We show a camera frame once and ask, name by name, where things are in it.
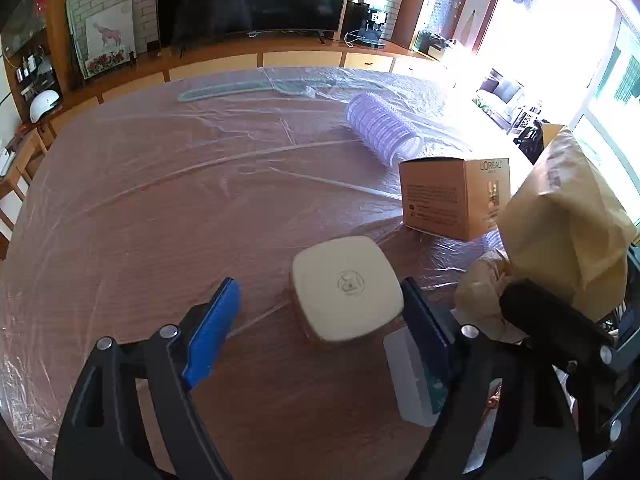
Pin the white helmet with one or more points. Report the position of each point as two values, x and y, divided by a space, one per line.
44 105

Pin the white square jar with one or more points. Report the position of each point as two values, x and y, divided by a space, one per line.
345 290

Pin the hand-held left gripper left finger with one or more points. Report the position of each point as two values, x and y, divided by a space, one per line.
210 332

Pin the tan paper bag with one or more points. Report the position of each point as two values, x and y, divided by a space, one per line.
565 225

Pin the grey armchair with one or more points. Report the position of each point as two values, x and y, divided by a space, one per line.
502 90

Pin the black coffee machine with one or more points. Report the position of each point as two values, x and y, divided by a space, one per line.
372 27

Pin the dark storage box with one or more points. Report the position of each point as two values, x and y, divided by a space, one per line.
430 42

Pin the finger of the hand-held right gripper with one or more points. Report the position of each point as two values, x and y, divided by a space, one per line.
545 315

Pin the orange cosmetics box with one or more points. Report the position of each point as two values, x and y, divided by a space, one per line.
440 197

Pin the wooden wall shelf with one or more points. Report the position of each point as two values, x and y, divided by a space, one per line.
35 35

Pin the clear plastic case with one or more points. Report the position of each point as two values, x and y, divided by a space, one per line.
407 375

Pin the wooden chair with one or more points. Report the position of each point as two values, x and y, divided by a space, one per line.
20 170

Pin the crumpled beige paper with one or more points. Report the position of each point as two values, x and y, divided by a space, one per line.
480 287

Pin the wooden sideboard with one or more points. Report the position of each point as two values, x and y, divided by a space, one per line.
225 62

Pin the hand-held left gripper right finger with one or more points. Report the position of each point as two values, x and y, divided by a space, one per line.
422 330

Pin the horse painting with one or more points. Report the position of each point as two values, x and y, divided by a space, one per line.
110 40

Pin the purple hair roller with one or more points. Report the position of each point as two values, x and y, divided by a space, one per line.
382 122

